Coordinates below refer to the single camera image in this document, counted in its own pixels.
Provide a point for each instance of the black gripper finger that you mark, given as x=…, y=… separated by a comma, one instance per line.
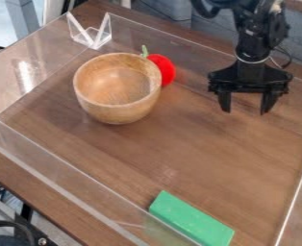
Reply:
x=269, y=101
x=225, y=100

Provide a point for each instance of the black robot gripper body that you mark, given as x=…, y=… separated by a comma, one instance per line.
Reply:
x=250, y=78

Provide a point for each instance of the red plush strawberry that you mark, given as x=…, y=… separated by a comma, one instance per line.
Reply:
x=165, y=65

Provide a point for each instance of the wooden bowl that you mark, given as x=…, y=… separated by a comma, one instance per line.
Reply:
x=118, y=87

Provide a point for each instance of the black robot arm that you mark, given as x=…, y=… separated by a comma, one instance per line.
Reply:
x=262, y=27

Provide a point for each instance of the green rectangular block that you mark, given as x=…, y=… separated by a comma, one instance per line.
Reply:
x=189, y=220

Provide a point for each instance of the clear acrylic tray enclosure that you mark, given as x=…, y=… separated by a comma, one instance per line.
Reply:
x=91, y=175

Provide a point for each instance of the black metal table bracket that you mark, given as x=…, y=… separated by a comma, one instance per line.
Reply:
x=30, y=235

